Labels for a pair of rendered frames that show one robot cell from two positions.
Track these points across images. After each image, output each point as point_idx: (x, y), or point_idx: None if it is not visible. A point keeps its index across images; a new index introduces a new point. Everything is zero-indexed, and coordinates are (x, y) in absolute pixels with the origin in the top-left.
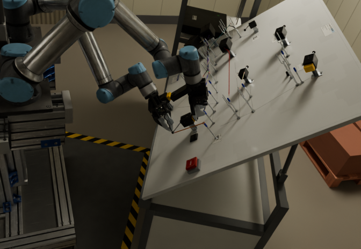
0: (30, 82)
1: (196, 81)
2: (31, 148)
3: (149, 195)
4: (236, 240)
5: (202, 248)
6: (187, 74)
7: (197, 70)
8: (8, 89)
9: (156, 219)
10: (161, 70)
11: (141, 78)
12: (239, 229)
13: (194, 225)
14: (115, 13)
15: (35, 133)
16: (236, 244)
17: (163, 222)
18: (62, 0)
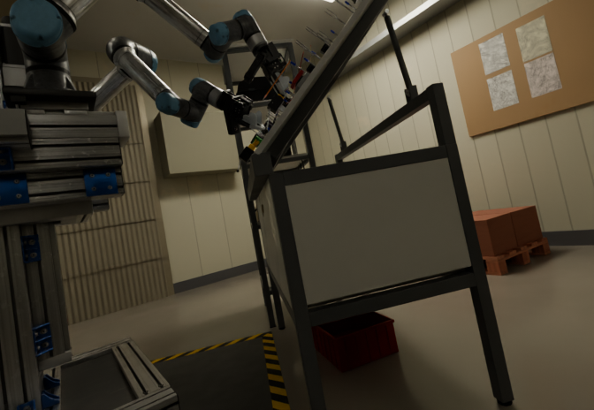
0: (57, 8)
1: (262, 39)
2: (70, 198)
3: (262, 140)
4: (422, 185)
5: (389, 237)
6: (249, 34)
7: (258, 27)
8: (25, 11)
9: (293, 196)
10: (220, 25)
11: (205, 84)
12: (413, 155)
13: (352, 179)
14: None
15: (72, 150)
16: (428, 196)
17: (306, 199)
18: (103, 79)
